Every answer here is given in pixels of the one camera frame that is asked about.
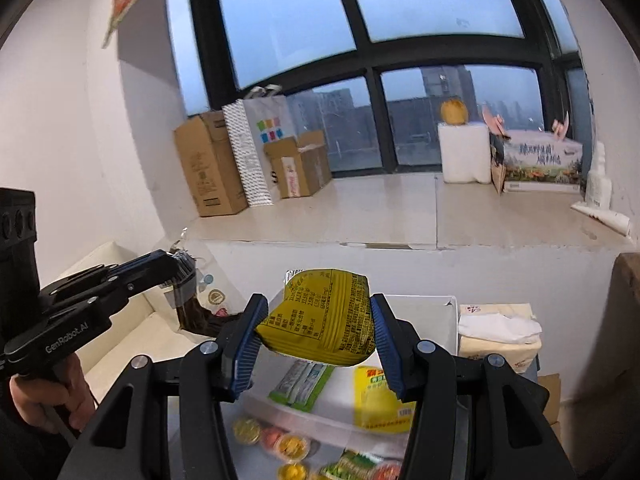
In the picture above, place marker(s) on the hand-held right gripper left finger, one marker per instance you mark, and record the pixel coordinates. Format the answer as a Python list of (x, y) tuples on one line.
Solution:
[(245, 355)]

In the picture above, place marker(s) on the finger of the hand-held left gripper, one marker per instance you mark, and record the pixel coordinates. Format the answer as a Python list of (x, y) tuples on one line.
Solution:
[(107, 302), (150, 267)]

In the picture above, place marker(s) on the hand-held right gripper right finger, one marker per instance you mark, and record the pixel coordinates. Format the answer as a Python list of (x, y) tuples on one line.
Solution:
[(387, 355)]

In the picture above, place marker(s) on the white cardboard box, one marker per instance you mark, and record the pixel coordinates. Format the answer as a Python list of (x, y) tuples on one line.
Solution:
[(340, 385)]

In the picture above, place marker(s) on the dark snack packet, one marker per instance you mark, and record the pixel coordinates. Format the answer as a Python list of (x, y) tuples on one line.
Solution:
[(192, 310)]

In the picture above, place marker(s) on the yellow snack packet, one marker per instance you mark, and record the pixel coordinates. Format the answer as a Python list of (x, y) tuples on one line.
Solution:
[(320, 320)]

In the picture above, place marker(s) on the person's left forearm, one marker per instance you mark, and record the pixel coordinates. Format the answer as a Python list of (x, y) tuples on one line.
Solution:
[(20, 452)]

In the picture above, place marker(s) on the person's left hand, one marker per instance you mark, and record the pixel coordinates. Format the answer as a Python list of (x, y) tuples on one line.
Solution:
[(40, 400)]

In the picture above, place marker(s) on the cream sofa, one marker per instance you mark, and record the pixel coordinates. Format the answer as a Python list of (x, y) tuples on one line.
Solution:
[(140, 332)]

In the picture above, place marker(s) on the flat yellow packet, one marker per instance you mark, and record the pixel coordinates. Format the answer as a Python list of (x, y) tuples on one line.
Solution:
[(380, 405)]

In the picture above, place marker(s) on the green sachet packet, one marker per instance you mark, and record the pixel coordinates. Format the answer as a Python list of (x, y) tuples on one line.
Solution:
[(300, 385)]

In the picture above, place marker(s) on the yellow jelly cup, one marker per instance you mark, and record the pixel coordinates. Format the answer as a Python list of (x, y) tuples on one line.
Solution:
[(247, 430), (292, 472), (293, 446)]

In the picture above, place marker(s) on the pink jelly cup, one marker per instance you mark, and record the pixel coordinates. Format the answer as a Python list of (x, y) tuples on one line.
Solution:
[(272, 438)]

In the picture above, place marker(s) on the cream tissue pack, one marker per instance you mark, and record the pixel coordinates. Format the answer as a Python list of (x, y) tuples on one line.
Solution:
[(495, 340)]

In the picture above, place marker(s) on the grey blue tablecloth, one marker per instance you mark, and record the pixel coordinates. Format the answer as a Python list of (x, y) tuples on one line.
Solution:
[(250, 466)]

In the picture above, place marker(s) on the red jelly cup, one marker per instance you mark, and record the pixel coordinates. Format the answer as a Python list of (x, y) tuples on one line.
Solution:
[(387, 471)]

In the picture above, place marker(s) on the bright green snack packet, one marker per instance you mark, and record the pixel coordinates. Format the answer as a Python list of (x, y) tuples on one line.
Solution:
[(350, 467)]

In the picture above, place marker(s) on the tall brown cardboard box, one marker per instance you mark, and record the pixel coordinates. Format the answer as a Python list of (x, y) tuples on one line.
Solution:
[(210, 165)]

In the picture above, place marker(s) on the beige window sill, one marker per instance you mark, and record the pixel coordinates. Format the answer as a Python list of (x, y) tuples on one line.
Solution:
[(380, 210)]

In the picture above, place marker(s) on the white dotted paper bag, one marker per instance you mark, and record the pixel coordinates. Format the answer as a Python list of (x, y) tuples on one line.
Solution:
[(250, 150)]

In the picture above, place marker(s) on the flat cardboard piece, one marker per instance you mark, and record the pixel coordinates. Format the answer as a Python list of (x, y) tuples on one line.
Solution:
[(549, 397)]

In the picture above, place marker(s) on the small open cardboard box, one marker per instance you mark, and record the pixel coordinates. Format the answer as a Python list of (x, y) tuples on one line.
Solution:
[(305, 165)]

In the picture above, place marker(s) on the white foam box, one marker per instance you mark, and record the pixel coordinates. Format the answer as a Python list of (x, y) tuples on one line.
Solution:
[(465, 155)]

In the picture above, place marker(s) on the small brown paper bag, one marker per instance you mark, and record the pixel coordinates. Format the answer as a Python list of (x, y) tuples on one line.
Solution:
[(498, 170)]

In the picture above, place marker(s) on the brown side table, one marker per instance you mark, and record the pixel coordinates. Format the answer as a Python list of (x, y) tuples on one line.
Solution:
[(627, 320)]

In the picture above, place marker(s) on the landscape printed carton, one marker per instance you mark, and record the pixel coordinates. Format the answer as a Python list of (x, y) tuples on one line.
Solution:
[(542, 162)]

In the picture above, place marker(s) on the yellow round fruit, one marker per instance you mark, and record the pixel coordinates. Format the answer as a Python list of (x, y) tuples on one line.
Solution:
[(454, 111)]

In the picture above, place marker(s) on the white tube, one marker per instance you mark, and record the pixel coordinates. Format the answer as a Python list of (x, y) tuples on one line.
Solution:
[(602, 217)]

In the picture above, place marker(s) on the pink plastic toy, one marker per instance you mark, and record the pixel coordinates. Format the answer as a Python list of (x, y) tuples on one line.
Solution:
[(494, 121), (561, 127)]

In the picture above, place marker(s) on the white plastic bottle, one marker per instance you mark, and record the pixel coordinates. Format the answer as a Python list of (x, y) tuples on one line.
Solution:
[(598, 182)]

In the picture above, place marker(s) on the black window frame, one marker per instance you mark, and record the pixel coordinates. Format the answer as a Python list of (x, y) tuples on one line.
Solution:
[(375, 120)]

